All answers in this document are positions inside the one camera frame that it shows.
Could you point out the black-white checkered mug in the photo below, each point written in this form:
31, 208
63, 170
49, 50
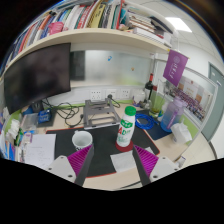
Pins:
81, 140

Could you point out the written white paper sheet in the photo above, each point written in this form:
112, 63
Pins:
40, 151

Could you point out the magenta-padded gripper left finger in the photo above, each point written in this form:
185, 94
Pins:
61, 168

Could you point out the translucent purple water bottle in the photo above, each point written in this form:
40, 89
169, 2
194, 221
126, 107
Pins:
171, 116

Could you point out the white round jar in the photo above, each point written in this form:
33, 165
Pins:
139, 97

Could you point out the white green-capped drink bottle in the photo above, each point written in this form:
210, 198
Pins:
126, 130

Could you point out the grey metal laptop stand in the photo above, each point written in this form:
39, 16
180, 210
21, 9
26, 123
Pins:
100, 113

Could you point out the black computer monitor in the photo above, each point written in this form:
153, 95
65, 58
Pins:
36, 76

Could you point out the glass vase with green water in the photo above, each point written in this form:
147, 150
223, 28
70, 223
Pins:
156, 106

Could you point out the grey door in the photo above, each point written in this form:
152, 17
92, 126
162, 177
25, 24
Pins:
215, 103

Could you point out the flat round red coaster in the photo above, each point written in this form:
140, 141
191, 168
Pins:
124, 149

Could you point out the black red-edged desk mat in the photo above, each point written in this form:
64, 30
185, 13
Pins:
103, 143

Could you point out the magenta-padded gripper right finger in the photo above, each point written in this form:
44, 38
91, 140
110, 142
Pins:
163, 166

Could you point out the white tissue pack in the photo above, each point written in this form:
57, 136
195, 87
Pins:
181, 133

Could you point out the ceiling light panels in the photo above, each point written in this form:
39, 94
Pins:
178, 24

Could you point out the dark blue pad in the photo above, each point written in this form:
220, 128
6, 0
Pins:
158, 133

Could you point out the white shelf with books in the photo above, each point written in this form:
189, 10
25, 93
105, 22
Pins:
86, 36

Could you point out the small blue box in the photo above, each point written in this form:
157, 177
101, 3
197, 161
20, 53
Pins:
44, 116

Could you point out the dark wine bottle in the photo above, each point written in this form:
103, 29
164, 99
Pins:
148, 88

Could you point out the group photo poster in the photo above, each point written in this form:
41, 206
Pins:
191, 98

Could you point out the white wall socket row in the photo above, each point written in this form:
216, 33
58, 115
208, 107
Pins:
110, 94

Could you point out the purple hanging banner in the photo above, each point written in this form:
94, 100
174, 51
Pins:
175, 68

